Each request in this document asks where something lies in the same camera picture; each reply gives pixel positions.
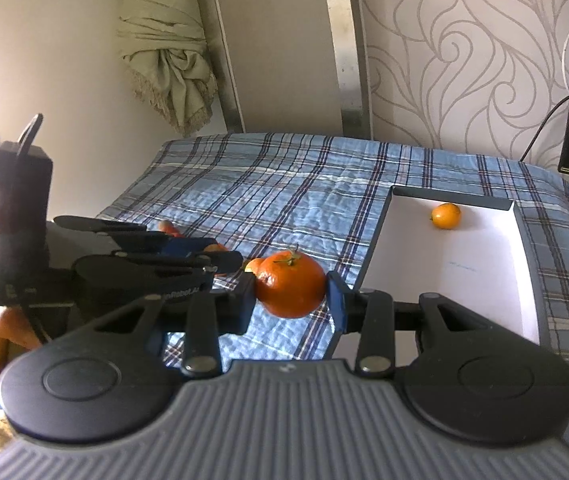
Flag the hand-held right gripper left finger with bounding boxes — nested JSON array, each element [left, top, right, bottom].
[[82, 280, 258, 379]]

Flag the small round orange fruit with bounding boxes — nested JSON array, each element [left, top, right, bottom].
[[203, 242, 229, 276]]

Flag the beige tied curtain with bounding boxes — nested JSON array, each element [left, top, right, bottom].
[[116, 0, 218, 136]]

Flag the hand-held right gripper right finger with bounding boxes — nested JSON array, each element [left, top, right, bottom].
[[327, 271, 540, 379]]

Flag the black television cable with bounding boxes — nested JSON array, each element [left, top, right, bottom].
[[518, 94, 569, 162]]

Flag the grey box with white inside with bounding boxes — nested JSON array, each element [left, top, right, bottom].
[[358, 185, 551, 350]]

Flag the silver metal wall strip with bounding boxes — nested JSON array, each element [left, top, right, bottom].
[[320, 0, 376, 140]]

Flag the small yellow-orange citrus fruit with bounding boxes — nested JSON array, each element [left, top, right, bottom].
[[429, 202, 462, 231]]

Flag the blue plaid blanket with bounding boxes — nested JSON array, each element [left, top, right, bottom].
[[95, 132, 569, 461]]

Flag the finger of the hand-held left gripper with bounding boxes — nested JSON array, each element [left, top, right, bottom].
[[74, 250, 245, 294], [53, 215, 216, 257]]

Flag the tangerine with green stem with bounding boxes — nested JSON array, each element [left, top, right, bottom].
[[254, 244, 326, 320]]

